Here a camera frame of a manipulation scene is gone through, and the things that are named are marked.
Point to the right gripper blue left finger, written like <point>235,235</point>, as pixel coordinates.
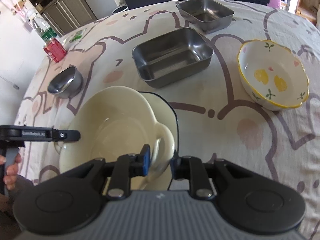
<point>125,168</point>

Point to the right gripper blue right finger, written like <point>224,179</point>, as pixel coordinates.
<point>193,170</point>

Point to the cream bowl with handles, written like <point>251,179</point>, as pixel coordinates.
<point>117,121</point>

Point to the oval steel bowl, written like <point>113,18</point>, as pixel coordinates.
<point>67,84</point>

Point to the square steel tray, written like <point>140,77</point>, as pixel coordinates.
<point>172,57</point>
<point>207,15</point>

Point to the lemon pattern ceramic bowl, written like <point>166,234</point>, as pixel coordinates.
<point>272,76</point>

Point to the person left hand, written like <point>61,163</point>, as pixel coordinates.
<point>10,177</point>

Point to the red soda can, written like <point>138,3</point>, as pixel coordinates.
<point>55,50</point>

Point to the clear water bottle green label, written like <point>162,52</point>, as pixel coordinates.
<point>44,30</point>

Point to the green snack packet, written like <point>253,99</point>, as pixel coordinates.
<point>78,35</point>

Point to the grey trash bin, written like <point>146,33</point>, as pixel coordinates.
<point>121,8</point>

